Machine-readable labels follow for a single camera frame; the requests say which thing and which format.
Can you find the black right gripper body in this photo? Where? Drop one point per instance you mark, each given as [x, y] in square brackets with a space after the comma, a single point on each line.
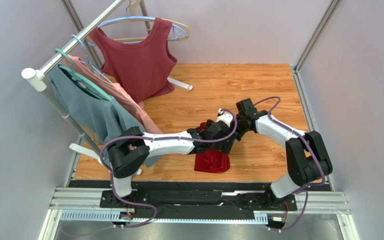
[239, 129]

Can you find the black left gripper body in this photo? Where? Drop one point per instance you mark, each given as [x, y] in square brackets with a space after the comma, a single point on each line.
[224, 146]

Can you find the red cloth napkin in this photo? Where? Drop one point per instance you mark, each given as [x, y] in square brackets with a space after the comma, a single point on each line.
[211, 161]

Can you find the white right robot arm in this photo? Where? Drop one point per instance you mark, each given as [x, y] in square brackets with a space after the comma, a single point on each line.
[307, 159]

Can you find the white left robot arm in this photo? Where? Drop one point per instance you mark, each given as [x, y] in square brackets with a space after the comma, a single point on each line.
[129, 151]

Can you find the pink hanging shirt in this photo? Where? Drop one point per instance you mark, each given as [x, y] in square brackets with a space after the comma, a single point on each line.
[119, 94]

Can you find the maroon tank top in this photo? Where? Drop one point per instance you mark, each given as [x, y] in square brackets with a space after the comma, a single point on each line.
[143, 71]

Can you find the light blue clothes hanger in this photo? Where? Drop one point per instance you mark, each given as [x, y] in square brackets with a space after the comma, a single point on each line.
[103, 39]

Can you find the grey-blue hanging shirt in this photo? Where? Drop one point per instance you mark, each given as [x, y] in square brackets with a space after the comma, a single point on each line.
[108, 119]

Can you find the teal clothes hanger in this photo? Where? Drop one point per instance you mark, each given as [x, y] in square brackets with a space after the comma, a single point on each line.
[81, 81]

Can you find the wooden clothes hanger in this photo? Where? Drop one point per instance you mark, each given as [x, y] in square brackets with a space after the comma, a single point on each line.
[157, 28]

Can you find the white clothes rack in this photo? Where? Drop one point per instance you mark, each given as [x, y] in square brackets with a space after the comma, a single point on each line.
[36, 76]

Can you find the blue wire clothes hanger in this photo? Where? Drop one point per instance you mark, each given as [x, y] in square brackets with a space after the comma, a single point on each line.
[88, 60]

